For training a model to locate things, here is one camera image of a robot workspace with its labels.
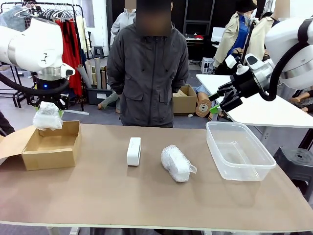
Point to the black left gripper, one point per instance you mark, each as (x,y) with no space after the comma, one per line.
(49,85)

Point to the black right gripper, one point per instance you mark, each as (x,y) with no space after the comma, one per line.
(247,83)

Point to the bubble-wrapped clock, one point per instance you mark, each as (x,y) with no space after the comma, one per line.
(176,164)
(47,120)

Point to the white digital clock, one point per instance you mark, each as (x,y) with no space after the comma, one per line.
(133,156)

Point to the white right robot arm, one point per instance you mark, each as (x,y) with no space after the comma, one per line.
(286,39)

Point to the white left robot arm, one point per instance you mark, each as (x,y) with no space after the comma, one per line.
(36,41)

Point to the brown paper roll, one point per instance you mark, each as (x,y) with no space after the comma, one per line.
(203,107)

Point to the white metal bar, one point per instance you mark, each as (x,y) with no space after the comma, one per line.
(77,112)

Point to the black clothes rack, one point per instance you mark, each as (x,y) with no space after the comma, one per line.
(18,98)

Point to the white perforated case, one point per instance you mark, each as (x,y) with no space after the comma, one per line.
(207,64)

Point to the white table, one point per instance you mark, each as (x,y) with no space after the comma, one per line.
(269,112)

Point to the grey cardboard tube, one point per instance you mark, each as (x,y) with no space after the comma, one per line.
(84,76)
(97,73)

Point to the brown cardboard box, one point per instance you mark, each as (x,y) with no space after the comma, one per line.
(183,102)

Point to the black storage bin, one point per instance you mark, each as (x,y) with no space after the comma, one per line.
(95,96)

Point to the person in dark clothing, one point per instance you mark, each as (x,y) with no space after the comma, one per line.
(6,124)

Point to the cream cardboard tube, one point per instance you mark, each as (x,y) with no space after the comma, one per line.
(90,72)

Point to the red hanging garment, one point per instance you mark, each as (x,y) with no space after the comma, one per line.
(71,54)

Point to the open cardboard box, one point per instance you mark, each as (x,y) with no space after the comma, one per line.
(49,159)

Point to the brown cardboard tube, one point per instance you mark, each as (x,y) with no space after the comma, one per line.
(103,78)

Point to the mannequin beige coat blue shirt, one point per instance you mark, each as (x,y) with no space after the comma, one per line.
(232,36)

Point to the child mannequin green sweater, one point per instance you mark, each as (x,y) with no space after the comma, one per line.
(110,100)

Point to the white monitor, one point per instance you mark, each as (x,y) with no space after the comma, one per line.
(218,34)

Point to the mannequin cream jacket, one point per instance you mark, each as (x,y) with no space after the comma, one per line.
(260,34)

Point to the small black stool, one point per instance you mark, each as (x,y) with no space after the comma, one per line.
(98,51)

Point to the lying bare mannequin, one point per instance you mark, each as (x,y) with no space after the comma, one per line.
(303,100)

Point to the cream hanging garment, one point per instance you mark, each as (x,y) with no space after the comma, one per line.
(80,31)

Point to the clear plastic container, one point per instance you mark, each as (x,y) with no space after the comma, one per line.
(244,172)

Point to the person in grey jacket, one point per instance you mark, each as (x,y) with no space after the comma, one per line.
(146,73)

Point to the black plastic stool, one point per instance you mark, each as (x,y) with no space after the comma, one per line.
(298,161)

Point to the person in grey hoodie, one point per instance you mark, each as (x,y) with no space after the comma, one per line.
(122,24)

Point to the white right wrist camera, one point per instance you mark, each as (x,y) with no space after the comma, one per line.
(230,61)

